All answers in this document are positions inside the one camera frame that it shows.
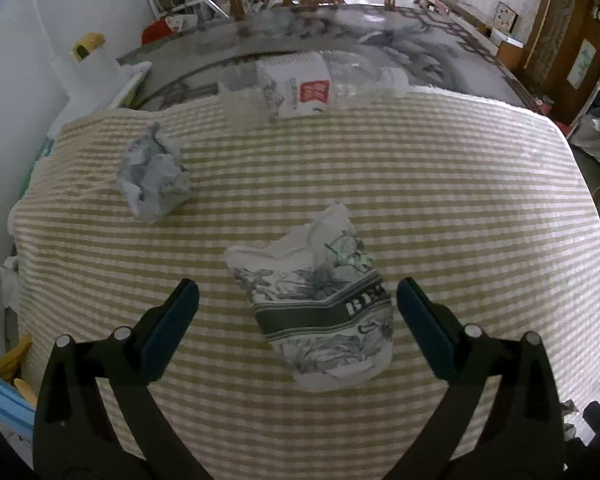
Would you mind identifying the yellow plastic cap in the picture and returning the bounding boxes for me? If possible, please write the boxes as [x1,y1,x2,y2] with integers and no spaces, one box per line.
[71,32,106,63]

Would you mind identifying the clear plastic bottle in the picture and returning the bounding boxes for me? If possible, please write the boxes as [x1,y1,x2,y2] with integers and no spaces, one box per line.
[325,50,411,111]

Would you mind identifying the blue plastic strips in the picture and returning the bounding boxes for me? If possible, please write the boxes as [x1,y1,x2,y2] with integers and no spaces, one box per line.
[0,365,36,443]

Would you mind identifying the white carton with red label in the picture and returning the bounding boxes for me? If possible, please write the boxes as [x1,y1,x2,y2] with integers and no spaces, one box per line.
[255,51,333,122]

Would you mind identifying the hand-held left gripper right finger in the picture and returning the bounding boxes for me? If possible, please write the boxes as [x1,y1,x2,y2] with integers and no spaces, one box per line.
[395,277,567,480]

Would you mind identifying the red plastic bag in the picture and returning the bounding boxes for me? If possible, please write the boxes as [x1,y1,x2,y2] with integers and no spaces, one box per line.
[140,17,178,48]

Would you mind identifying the crushed floral paper cup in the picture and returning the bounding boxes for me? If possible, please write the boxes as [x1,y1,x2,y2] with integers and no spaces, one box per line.
[224,200,397,393]

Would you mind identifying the crumpled grey paper ball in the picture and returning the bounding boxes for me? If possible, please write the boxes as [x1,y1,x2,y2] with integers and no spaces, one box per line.
[117,121,192,221]

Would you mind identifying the white tissue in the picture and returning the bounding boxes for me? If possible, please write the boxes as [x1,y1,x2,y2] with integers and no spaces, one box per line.
[0,255,23,311]

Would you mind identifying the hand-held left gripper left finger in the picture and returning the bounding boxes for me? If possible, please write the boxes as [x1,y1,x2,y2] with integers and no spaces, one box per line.
[32,279,201,480]

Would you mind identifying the white paper roll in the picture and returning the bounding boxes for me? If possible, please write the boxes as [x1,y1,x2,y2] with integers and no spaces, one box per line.
[62,50,153,111]

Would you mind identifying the white low TV cabinet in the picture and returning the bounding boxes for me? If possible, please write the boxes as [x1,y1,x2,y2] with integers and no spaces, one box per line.
[412,0,526,71]

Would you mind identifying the yellow paper bag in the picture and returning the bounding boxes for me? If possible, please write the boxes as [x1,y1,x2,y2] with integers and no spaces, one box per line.
[0,335,38,406]

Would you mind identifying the beige striped cloth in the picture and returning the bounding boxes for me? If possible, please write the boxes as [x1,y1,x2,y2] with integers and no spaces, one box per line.
[7,84,600,480]

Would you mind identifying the framed picture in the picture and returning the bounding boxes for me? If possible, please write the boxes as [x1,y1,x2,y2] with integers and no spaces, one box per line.
[492,1,521,36]

